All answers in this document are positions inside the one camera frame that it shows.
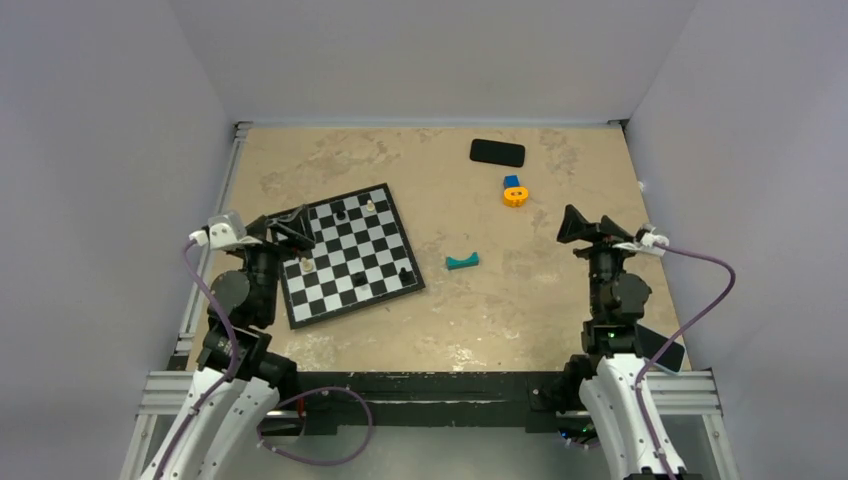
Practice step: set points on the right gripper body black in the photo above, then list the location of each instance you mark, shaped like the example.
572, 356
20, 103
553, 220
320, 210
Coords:
604, 260

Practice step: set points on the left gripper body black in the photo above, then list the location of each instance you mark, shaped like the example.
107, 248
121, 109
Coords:
262, 260

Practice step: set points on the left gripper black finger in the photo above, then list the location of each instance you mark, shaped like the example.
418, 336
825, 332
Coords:
298, 215
291, 236

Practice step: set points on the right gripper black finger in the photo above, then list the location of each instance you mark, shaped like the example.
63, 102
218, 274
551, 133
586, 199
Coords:
612, 233
575, 227

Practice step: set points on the black phone case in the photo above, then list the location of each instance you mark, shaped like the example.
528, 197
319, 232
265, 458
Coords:
497, 153

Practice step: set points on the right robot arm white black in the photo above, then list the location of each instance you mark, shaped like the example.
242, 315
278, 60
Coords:
609, 377

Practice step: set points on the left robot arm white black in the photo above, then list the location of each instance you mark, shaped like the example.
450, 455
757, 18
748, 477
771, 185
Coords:
236, 374

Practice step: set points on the light blue cased phone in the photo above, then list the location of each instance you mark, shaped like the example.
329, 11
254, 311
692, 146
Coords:
651, 342

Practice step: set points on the black white chessboard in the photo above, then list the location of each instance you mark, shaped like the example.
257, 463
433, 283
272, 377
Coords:
375, 243

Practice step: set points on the black chess piece centre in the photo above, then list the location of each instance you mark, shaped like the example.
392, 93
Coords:
359, 279

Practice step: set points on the blue cube block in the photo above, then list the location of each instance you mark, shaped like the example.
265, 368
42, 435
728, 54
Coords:
511, 181

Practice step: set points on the teal arch block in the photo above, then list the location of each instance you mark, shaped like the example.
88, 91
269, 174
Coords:
453, 263

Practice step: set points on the black chess piece right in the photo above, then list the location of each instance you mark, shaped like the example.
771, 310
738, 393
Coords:
406, 276

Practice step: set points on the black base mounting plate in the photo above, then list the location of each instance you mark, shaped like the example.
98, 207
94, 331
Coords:
533, 401

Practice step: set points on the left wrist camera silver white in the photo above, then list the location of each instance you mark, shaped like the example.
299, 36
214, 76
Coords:
224, 231

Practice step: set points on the orange ring block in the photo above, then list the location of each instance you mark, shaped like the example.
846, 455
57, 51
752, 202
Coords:
515, 197

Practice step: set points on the aluminium frame rail left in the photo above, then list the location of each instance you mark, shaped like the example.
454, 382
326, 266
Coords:
196, 306

